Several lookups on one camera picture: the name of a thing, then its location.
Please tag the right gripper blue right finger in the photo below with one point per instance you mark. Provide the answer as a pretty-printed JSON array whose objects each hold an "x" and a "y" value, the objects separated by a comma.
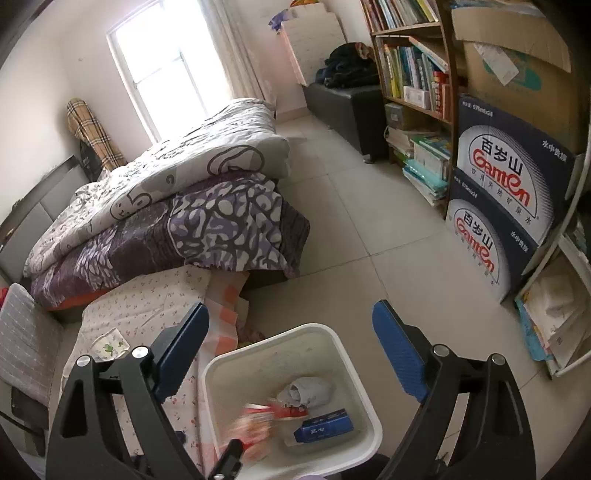
[{"x": 471, "y": 422}]

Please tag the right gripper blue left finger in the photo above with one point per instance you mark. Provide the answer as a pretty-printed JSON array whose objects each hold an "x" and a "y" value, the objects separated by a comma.
[{"x": 110, "y": 423}]

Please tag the red snack wrapper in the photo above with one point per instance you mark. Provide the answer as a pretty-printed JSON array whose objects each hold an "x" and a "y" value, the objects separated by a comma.
[{"x": 255, "y": 426}]

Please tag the crushed floral paper cup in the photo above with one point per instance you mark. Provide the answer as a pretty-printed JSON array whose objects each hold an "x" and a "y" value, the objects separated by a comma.
[{"x": 109, "y": 346}]

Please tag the white tissue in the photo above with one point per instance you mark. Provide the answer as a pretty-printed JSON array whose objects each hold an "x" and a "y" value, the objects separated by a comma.
[{"x": 307, "y": 392}]

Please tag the blue tall carton box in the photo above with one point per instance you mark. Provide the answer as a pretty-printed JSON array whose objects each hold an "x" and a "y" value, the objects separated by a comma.
[{"x": 323, "y": 427}]

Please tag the white plastic trash bin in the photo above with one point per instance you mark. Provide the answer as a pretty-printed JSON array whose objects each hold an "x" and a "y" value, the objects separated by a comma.
[{"x": 257, "y": 373}]

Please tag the grey checked cushion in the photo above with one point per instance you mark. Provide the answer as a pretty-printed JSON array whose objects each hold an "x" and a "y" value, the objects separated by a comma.
[{"x": 29, "y": 345}]

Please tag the white low shelf with papers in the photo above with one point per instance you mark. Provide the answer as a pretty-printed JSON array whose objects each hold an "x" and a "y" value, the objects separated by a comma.
[{"x": 554, "y": 304}]

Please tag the cherry print table cloth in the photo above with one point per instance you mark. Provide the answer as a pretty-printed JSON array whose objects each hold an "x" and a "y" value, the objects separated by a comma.
[{"x": 142, "y": 307}]

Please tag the lower Ganten water carton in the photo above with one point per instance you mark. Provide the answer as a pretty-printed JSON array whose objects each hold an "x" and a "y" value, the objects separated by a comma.
[{"x": 498, "y": 246}]

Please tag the ganten water carton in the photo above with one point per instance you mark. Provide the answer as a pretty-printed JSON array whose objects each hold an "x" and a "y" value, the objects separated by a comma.
[
  {"x": 526, "y": 171},
  {"x": 498, "y": 246}
]

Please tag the purple patterned bed sheet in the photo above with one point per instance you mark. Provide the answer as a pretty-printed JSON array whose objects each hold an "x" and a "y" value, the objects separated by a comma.
[{"x": 234, "y": 222}]

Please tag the bed with dark headboard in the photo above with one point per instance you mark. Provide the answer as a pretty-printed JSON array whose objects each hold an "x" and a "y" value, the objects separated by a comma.
[{"x": 31, "y": 216}]

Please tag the upper Ganten water carton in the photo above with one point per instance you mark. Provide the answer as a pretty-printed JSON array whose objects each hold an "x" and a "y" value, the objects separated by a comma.
[{"x": 526, "y": 171}]

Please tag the black bag hanging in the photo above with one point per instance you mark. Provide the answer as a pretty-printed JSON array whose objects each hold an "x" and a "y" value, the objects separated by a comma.
[{"x": 90, "y": 162}]

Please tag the plaid fabric hanging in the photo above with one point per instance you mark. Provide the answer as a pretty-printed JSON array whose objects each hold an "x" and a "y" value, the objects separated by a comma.
[{"x": 86, "y": 127}]

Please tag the white cartoon print duvet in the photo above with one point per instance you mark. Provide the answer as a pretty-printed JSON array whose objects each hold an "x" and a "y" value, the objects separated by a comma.
[{"x": 240, "y": 137}]

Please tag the black storage bench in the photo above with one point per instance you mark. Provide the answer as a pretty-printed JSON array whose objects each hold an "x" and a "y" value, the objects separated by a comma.
[{"x": 357, "y": 114}]

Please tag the brown cardboard box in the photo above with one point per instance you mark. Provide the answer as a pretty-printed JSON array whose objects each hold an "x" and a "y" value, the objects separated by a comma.
[{"x": 519, "y": 63}]

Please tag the sheer white curtain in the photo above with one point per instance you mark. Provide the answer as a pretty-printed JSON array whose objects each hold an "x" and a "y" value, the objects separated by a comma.
[{"x": 246, "y": 76}]

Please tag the wooden bookshelf with books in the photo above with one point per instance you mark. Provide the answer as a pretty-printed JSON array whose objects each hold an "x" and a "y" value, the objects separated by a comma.
[{"x": 420, "y": 74}]

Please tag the dark clothes pile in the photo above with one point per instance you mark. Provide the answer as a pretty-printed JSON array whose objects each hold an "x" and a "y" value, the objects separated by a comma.
[{"x": 349, "y": 66}]

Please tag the window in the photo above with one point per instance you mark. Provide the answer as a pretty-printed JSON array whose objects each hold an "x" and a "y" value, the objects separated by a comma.
[{"x": 167, "y": 60}]

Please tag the pink white folded panel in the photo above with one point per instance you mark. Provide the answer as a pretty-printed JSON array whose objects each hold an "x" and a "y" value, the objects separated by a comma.
[{"x": 310, "y": 33}]

